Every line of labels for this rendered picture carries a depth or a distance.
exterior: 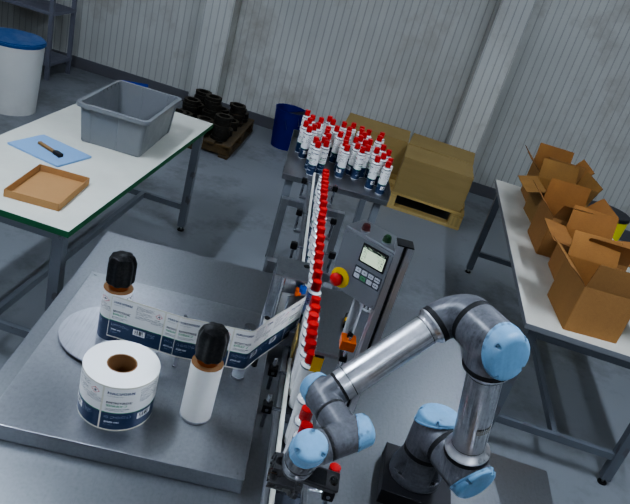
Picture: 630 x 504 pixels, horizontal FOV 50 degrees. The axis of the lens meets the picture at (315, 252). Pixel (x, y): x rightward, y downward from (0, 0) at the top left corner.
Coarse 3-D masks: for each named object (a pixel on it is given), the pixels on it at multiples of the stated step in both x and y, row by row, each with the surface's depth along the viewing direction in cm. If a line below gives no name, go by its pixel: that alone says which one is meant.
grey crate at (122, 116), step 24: (96, 96) 368; (120, 96) 402; (144, 96) 401; (168, 96) 400; (96, 120) 353; (120, 120) 351; (144, 120) 349; (168, 120) 396; (96, 144) 360; (120, 144) 358; (144, 144) 361
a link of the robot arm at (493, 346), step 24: (480, 312) 151; (456, 336) 155; (480, 336) 148; (504, 336) 145; (480, 360) 148; (504, 360) 146; (480, 384) 154; (480, 408) 157; (456, 432) 166; (480, 432) 161; (432, 456) 176; (456, 456) 167; (480, 456) 166; (456, 480) 168; (480, 480) 167
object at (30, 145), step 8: (40, 136) 348; (48, 136) 351; (8, 144) 332; (16, 144) 332; (24, 144) 335; (32, 144) 337; (48, 144) 342; (56, 144) 345; (64, 144) 347; (32, 152) 329; (40, 152) 331; (48, 152) 334; (64, 152) 339; (72, 152) 341; (80, 152) 344; (48, 160) 326; (56, 160) 328; (64, 160) 330; (72, 160) 333; (80, 160) 337
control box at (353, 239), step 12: (348, 228) 182; (360, 228) 183; (372, 228) 185; (348, 240) 183; (360, 240) 181; (372, 240) 179; (348, 252) 184; (360, 252) 181; (384, 252) 177; (336, 264) 187; (348, 264) 185; (360, 264) 182; (348, 276) 186; (384, 276) 179; (348, 288) 186; (360, 288) 184; (360, 300) 185; (372, 300) 183
